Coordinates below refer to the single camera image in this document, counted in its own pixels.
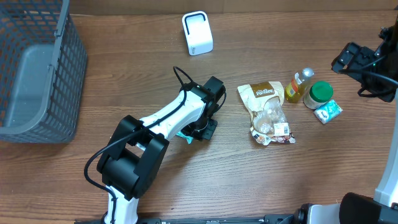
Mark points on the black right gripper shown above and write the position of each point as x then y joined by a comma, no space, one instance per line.
354,59

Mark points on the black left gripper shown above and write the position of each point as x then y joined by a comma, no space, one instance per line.
204,132

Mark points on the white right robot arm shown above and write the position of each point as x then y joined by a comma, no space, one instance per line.
353,161

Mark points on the white barcode scanner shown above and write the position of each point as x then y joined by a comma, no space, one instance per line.
197,32

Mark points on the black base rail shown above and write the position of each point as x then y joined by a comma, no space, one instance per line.
267,219

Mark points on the green lid white jar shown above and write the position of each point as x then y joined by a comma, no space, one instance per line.
320,93

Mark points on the small teal tissue pack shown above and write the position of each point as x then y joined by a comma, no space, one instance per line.
328,111

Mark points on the yellow oil bottle silver cap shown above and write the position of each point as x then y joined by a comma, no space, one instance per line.
298,85

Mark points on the brown Pantree snack bag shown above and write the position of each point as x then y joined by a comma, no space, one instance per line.
264,103

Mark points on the dark grey plastic basket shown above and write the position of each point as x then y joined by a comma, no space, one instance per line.
43,65

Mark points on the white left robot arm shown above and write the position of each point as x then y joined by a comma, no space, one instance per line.
132,158

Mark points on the teal wet wipes pack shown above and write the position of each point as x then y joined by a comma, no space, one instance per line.
188,138

